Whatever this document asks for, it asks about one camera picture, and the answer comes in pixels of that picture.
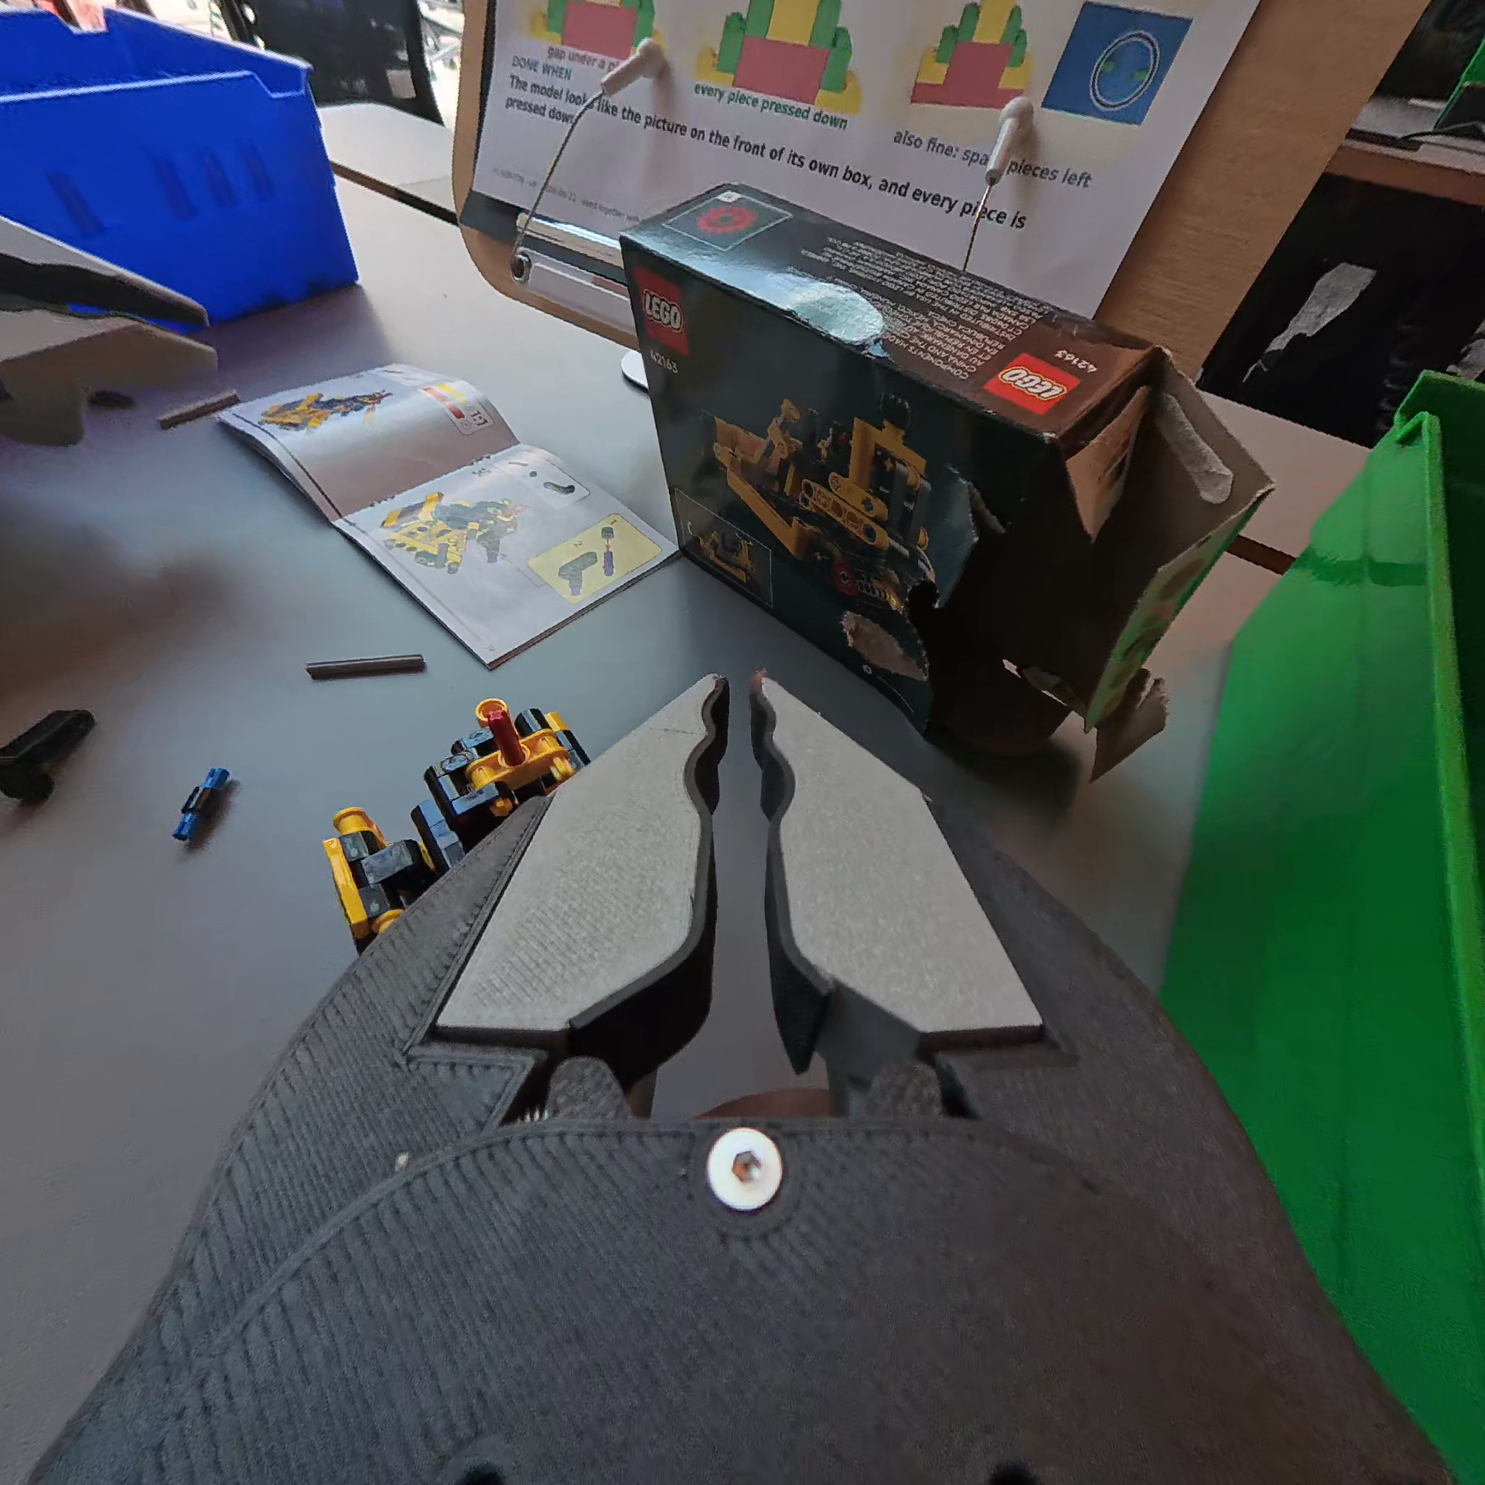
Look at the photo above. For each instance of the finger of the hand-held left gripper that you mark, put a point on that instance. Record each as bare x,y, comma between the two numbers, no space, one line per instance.
83,360
70,278

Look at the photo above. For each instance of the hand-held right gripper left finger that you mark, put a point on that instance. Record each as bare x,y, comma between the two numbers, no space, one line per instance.
606,904

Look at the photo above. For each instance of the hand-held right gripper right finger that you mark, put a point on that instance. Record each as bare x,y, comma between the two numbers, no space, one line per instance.
882,904

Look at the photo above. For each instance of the black lego beam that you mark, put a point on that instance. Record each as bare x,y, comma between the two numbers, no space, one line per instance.
41,753

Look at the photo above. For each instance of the blue black lego pin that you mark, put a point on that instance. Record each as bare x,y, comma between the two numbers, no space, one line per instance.
204,803

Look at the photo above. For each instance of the long lego axle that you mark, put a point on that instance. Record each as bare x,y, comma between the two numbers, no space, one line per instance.
364,667
199,409

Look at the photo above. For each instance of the yellow black lego model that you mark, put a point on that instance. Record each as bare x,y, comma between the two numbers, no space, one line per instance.
463,802

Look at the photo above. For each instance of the lego instruction booklet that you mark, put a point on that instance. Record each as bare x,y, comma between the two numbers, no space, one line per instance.
463,510

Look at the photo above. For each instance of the black lego box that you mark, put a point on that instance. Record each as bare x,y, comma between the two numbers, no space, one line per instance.
834,440

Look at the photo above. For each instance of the blue plastic bin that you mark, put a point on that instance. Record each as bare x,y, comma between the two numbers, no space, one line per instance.
176,176

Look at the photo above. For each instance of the adjacent grey desk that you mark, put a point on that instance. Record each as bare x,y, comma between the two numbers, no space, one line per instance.
390,149

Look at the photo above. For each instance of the black mesh office chair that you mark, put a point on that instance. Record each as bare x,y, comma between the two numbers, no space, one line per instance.
361,51

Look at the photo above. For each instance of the green plastic bin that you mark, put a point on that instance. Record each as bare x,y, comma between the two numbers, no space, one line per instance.
1335,928

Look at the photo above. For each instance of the printed instruction sheet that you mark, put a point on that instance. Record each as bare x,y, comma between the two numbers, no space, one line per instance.
811,128

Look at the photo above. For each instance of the instruction sheet on stand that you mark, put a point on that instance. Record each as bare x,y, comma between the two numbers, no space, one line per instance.
1277,176

